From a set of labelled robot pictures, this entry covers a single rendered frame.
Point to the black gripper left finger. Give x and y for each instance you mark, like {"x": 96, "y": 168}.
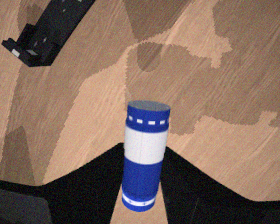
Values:
{"x": 85, "y": 196}

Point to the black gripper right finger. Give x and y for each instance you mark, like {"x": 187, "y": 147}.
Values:
{"x": 191, "y": 197}

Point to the blue and white battery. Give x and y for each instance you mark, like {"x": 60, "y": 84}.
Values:
{"x": 146, "y": 129}

